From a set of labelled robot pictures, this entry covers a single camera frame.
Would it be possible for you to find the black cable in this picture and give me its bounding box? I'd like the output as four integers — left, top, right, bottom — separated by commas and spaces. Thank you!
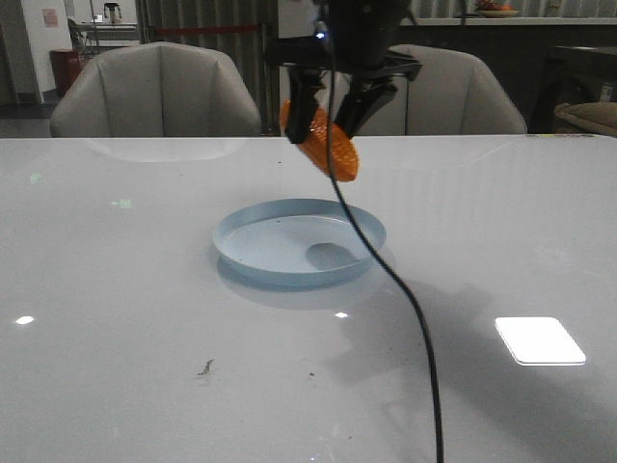
325, 18, 445, 463

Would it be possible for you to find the grey armchair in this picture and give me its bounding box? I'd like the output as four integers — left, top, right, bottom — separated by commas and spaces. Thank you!
359, 44, 527, 136
49, 41, 261, 138

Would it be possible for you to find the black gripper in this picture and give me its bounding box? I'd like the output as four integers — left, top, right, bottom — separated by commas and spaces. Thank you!
267, 0, 421, 145

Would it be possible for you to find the red bin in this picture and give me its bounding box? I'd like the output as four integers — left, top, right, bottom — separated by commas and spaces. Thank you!
49, 49, 82, 96

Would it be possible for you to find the orange corn cob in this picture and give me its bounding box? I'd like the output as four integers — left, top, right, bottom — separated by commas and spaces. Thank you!
299, 106, 360, 182

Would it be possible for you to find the grey left armchair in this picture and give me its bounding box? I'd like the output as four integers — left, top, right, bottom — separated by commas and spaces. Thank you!
49, 41, 261, 138

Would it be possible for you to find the fruit bowl on counter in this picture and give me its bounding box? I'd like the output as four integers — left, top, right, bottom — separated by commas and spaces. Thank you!
475, 0, 519, 18

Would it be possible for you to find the light blue plate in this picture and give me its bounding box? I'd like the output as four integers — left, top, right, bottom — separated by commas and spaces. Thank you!
213, 199, 375, 287

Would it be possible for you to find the grey right armchair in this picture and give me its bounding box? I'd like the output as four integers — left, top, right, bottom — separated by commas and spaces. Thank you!
359, 44, 527, 136

